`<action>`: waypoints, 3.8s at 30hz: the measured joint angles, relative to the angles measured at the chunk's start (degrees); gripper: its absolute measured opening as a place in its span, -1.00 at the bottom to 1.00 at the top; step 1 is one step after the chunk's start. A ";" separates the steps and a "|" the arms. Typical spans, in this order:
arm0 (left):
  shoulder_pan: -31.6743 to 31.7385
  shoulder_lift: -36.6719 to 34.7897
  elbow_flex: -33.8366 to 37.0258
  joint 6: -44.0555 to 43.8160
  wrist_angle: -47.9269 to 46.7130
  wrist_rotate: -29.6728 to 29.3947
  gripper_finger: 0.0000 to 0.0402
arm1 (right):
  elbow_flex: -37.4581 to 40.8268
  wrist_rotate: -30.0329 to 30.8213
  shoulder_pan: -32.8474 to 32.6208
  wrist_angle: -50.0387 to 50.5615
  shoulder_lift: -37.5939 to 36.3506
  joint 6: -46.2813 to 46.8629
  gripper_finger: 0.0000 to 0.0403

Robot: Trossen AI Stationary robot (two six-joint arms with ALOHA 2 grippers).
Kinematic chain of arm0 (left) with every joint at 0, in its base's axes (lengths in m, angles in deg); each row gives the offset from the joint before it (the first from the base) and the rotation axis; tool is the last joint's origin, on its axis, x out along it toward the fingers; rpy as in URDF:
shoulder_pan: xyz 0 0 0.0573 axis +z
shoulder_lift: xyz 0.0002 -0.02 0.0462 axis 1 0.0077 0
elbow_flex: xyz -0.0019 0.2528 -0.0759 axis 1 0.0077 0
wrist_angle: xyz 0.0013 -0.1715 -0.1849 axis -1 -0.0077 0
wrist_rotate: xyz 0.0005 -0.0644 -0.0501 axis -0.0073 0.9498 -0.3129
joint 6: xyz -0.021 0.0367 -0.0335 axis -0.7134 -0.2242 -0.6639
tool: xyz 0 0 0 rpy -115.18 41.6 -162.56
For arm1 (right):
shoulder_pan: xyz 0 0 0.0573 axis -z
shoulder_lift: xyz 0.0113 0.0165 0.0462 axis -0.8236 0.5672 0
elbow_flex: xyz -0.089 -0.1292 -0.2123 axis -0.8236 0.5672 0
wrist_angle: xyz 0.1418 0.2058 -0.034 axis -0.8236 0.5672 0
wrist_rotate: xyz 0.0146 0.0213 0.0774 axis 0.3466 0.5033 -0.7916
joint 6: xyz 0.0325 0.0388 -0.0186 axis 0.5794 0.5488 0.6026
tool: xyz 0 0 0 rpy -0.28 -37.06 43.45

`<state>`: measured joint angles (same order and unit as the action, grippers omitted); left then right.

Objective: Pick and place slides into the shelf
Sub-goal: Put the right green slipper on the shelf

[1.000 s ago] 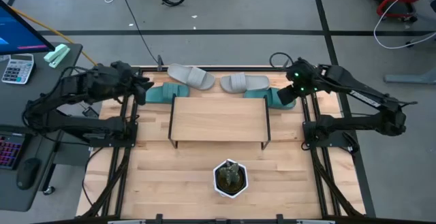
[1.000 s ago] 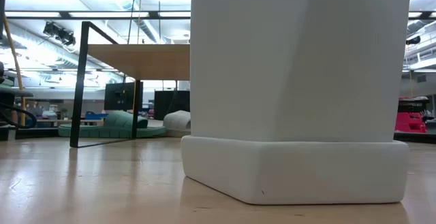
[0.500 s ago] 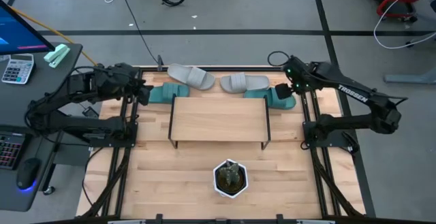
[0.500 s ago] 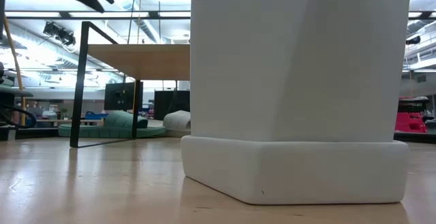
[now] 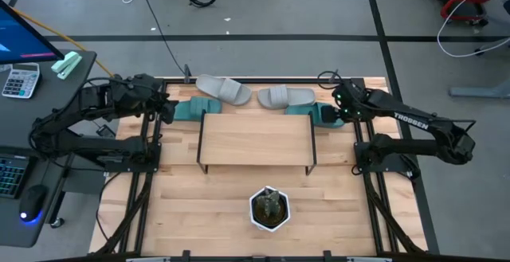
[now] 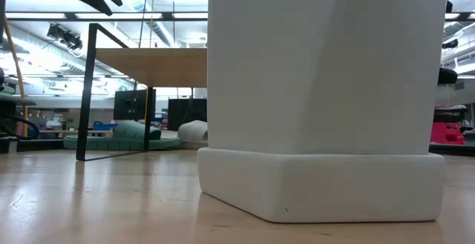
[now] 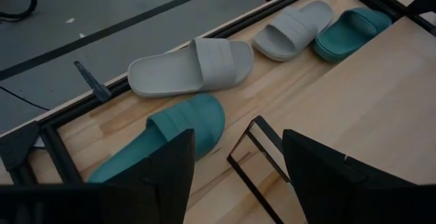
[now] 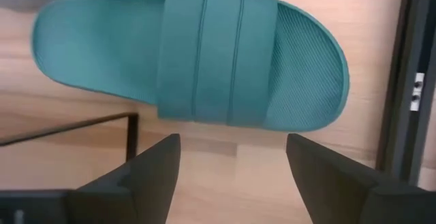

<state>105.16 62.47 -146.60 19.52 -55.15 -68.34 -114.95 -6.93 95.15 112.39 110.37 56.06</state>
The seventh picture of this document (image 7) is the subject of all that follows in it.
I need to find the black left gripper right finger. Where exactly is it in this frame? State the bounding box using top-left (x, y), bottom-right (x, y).
top-left (281, 128), bottom-right (418, 224)

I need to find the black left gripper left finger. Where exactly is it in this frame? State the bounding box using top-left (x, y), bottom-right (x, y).
top-left (104, 128), bottom-right (197, 224)

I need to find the light grey rubber slide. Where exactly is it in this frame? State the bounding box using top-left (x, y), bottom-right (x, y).
top-left (127, 37), bottom-right (255, 99)
top-left (252, 0), bottom-right (334, 63)

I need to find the black plastic clamp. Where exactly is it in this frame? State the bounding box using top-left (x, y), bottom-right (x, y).
top-left (74, 60), bottom-right (113, 103)

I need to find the wooden shelf with black frame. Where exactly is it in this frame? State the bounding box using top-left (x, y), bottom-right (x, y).
top-left (226, 16), bottom-right (436, 224)

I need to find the black table edge frame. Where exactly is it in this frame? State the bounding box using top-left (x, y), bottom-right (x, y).
top-left (0, 0), bottom-right (436, 187)

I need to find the thin black floor cable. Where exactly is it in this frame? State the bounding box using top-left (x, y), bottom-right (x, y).
top-left (0, 85), bottom-right (50, 112)

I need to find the thick black cable loop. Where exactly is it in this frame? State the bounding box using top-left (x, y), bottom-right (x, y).
top-left (0, 0), bottom-right (39, 23)

